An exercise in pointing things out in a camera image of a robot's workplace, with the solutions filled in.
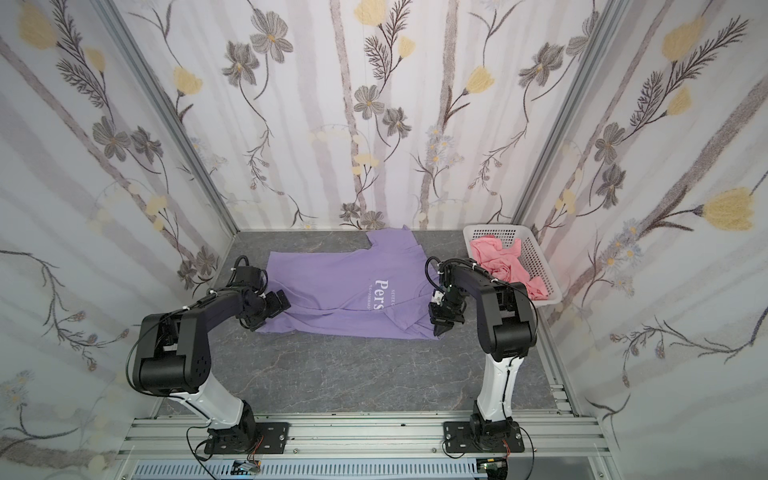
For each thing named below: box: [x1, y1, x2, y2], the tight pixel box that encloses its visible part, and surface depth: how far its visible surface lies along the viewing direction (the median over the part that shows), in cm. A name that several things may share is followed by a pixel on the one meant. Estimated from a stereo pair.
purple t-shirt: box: [256, 225, 441, 339], surface depth 103 cm
